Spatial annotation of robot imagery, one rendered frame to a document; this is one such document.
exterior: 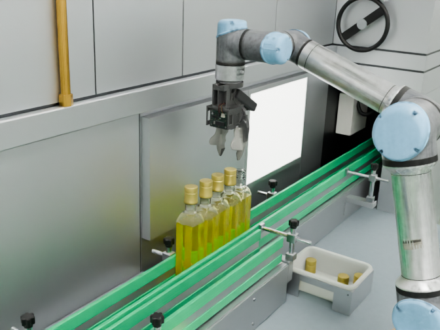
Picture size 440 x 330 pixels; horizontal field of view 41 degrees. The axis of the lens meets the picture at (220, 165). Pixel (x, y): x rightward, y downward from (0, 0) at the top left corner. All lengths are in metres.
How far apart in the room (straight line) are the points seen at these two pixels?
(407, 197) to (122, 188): 0.69
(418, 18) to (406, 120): 1.10
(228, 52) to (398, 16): 1.02
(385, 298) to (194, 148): 0.74
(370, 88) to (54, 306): 0.91
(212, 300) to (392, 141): 0.57
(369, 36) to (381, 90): 0.96
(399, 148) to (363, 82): 0.25
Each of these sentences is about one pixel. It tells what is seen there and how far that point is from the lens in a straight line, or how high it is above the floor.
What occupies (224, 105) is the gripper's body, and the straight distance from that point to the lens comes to 1.52.
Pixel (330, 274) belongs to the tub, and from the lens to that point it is 1.93.
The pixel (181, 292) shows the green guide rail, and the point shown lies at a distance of 1.46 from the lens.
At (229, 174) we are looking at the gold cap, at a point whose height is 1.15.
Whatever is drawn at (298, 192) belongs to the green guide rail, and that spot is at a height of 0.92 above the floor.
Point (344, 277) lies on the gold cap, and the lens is 1.84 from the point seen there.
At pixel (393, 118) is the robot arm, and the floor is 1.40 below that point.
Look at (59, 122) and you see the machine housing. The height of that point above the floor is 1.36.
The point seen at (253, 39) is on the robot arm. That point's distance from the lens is 1.44.
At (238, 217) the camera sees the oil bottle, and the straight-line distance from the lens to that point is 1.66.
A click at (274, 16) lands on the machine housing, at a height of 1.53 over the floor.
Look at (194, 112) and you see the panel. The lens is 1.63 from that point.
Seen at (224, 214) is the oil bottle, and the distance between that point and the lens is 1.60.
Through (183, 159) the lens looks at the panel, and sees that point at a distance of 1.64.
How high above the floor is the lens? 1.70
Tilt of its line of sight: 19 degrees down
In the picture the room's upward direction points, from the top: 2 degrees clockwise
